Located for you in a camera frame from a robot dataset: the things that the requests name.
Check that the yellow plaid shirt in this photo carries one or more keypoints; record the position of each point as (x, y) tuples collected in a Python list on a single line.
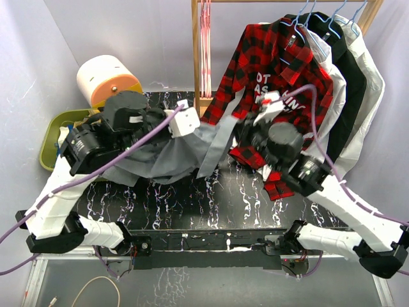
[(94, 115)]

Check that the pink hangers bundle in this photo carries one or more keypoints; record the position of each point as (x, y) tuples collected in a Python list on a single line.
[(205, 45)]

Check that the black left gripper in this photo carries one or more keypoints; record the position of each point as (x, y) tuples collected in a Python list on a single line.
[(158, 111)]

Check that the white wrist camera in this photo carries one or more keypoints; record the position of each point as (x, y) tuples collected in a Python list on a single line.
[(270, 105), (185, 122)]

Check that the white orange cylinder container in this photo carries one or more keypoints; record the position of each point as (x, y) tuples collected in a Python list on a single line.
[(104, 76)]

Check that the olive green laundry basket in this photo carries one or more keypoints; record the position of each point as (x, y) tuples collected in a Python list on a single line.
[(49, 147)]

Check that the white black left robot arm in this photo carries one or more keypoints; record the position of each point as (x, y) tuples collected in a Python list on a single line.
[(120, 127)]

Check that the blue cloth in basket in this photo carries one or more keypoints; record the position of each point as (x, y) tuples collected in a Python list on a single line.
[(63, 133)]

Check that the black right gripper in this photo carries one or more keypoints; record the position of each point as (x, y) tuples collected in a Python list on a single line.
[(247, 128)]

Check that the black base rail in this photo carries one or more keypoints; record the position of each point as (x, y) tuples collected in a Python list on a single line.
[(264, 248)]

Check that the red black plaid shirt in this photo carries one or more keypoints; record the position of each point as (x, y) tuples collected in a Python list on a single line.
[(250, 55)]

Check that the light grey white shirt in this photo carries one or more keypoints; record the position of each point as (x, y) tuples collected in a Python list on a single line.
[(373, 95)]

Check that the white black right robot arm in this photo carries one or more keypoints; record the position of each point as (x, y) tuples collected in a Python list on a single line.
[(379, 244)]

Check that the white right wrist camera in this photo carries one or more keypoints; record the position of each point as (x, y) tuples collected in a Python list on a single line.
[(270, 105)]

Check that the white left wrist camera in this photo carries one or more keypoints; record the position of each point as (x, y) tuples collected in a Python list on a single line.
[(185, 122)]

